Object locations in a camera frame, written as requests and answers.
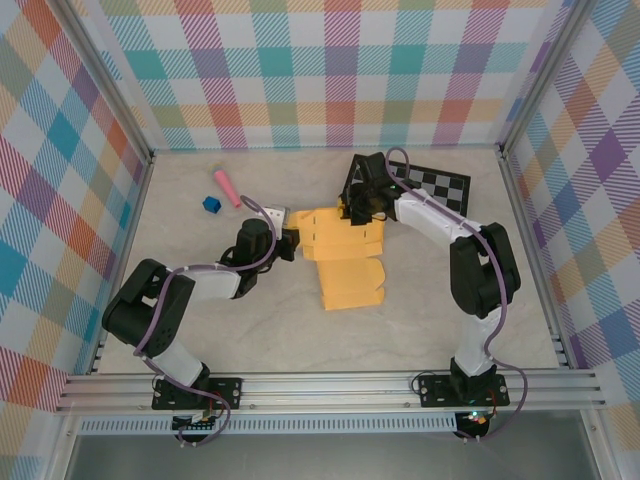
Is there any yellow paper box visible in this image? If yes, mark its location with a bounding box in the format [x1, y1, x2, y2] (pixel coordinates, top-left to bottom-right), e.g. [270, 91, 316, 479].
[288, 203, 389, 312]

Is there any pink cylinder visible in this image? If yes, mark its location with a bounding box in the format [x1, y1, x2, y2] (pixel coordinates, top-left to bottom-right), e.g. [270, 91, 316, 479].
[213, 168, 244, 209]

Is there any black grey checkerboard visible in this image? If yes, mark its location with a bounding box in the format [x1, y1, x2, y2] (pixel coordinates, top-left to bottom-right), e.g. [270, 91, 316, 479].
[342, 153, 472, 217]

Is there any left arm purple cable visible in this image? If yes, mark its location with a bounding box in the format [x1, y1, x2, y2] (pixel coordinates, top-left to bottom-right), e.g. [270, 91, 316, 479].
[133, 194, 277, 449]

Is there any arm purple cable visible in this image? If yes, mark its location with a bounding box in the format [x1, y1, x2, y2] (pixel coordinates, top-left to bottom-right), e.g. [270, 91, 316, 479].
[384, 147, 530, 444]
[133, 194, 277, 449]

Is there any aluminium side rail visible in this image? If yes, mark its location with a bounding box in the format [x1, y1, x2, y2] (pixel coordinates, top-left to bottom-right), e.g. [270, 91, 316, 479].
[88, 154, 155, 375]
[499, 149, 572, 370]

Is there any wide aluminium frame rail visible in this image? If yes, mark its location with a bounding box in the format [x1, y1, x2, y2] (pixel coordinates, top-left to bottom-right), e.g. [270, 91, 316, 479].
[54, 368, 609, 414]

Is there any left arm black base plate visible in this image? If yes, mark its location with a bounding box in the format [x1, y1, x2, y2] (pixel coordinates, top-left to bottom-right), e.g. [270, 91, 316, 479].
[151, 375, 245, 412]

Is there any slotted grey cable duct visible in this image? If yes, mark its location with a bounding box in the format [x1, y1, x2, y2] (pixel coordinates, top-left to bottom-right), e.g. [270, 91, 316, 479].
[79, 418, 459, 435]

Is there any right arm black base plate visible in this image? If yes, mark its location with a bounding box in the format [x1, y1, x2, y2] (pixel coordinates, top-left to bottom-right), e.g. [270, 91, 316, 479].
[417, 372, 511, 409]

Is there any aluminium frame post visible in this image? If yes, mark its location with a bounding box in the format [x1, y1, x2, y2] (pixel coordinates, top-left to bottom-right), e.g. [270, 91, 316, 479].
[497, 0, 599, 159]
[52, 0, 155, 166]

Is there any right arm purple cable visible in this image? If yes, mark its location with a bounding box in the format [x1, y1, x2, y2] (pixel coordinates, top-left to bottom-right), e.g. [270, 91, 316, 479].
[384, 147, 530, 444]

